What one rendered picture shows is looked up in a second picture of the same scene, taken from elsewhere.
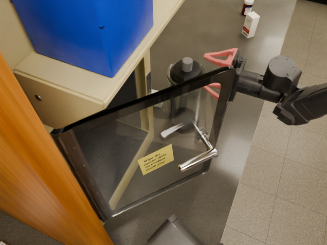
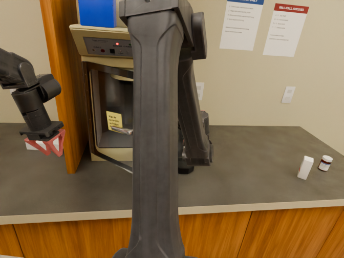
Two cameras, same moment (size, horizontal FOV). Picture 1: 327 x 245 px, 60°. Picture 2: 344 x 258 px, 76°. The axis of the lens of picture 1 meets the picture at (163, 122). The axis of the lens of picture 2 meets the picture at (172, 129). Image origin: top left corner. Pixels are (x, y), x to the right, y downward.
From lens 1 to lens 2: 0.74 m
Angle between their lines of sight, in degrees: 49
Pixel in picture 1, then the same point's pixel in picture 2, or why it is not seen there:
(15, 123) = (44, 7)
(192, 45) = (250, 153)
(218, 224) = (115, 206)
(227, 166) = not seen: hidden behind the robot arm
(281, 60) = (203, 113)
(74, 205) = (53, 66)
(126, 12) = (92, 6)
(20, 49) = not seen: hidden behind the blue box
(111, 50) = (81, 13)
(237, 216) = not seen: outside the picture
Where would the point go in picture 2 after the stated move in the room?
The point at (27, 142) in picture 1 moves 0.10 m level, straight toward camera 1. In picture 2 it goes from (45, 17) to (16, 15)
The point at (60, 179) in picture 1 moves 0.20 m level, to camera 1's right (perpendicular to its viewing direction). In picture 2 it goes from (51, 45) to (61, 55)
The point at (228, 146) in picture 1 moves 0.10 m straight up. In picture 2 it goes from (182, 194) to (185, 173)
